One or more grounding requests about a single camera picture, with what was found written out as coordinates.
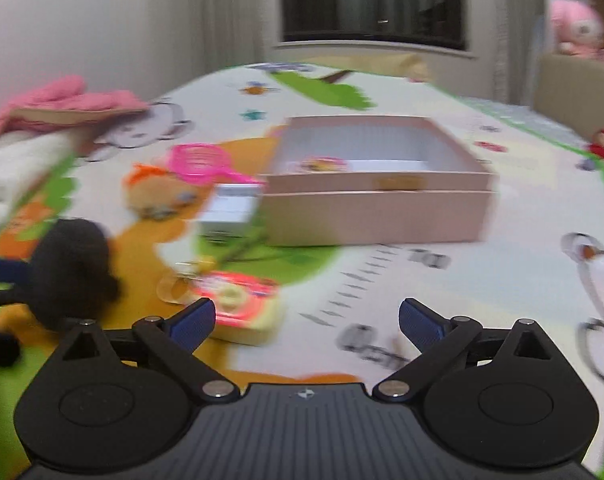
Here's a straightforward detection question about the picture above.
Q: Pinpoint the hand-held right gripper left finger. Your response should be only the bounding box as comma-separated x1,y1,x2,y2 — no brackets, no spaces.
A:
57,297,237,404

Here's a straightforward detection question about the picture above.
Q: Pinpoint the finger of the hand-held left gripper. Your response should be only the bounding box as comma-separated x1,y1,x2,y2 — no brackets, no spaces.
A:
0,257,34,283
0,285,35,307

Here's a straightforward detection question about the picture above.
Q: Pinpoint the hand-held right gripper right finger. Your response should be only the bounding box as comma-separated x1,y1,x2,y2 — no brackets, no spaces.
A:
372,297,552,404

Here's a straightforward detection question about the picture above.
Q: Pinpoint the black plush toy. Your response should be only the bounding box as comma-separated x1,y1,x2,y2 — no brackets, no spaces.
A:
29,218,123,331

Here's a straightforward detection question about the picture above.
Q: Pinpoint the pink cardboard box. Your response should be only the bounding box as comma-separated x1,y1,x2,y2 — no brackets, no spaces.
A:
259,116,497,247

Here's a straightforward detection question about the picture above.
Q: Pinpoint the small white box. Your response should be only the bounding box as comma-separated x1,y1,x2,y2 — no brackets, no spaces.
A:
199,183,265,244

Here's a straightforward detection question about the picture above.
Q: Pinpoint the brown plush toy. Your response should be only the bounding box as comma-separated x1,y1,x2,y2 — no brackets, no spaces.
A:
122,162,203,221

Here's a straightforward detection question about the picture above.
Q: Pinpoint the pink mesh toy basket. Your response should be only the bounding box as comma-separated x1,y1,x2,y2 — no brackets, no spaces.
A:
169,143,263,186

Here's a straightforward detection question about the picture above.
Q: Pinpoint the clear plastic piece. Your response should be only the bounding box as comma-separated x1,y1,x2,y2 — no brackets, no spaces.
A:
157,259,209,306

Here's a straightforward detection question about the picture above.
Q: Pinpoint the cartoon printed play mat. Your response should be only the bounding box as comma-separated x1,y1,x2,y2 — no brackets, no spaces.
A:
0,62,604,480

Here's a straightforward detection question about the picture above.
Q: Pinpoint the white fluffy blanket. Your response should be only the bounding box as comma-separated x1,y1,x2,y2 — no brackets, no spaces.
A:
0,127,79,242

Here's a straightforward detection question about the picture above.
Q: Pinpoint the pink toy plate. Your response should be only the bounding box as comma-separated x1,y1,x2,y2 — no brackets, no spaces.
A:
301,157,351,174

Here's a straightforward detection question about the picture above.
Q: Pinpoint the white curtain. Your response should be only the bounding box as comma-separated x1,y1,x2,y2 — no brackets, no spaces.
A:
202,0,283,69
489,35,515,106

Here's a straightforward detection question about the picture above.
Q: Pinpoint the beige padded headboard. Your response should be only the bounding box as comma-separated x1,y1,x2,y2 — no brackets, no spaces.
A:
532,52,604,147

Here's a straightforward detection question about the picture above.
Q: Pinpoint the dark framed window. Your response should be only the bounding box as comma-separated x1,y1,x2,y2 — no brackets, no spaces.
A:
279,0,470,52

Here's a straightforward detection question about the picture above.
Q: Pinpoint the pink plush doll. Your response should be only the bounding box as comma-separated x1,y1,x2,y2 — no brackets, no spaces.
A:
548,0,604,57

